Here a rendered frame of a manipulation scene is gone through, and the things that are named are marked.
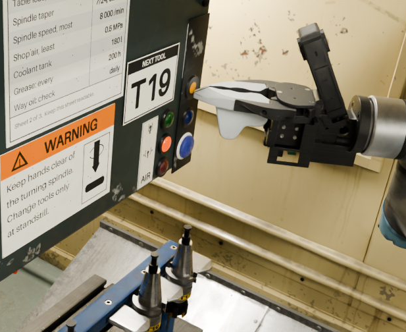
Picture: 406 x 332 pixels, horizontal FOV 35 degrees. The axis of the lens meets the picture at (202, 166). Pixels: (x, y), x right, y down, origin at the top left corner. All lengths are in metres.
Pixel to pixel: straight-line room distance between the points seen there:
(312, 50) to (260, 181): 0.92
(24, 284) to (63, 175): 1.63
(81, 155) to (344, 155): 0.34
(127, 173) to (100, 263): 1.25
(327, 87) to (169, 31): 0.20
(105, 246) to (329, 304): 0.69
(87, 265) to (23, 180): 1.39
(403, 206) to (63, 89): 0.46
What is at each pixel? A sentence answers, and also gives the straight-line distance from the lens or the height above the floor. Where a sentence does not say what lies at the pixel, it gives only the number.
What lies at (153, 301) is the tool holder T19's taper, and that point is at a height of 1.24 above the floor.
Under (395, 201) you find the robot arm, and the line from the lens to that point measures 0.87.
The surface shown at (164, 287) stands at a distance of 1.25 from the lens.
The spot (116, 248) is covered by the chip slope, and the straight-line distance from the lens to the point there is 1.98.
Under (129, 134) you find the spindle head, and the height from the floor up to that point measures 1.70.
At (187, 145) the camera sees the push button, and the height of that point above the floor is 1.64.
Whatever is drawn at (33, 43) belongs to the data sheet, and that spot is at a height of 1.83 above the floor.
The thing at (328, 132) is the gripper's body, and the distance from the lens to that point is 0.81.
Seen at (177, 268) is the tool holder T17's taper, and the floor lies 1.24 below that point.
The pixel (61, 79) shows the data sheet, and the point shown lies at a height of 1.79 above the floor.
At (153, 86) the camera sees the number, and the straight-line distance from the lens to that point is 0.72.
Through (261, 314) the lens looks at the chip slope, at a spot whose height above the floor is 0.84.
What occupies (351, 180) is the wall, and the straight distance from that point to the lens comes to 1.56.
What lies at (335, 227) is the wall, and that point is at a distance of 1.63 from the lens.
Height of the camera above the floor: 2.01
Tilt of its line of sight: 28 degrees down
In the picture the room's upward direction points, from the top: 8 degrees clockwise
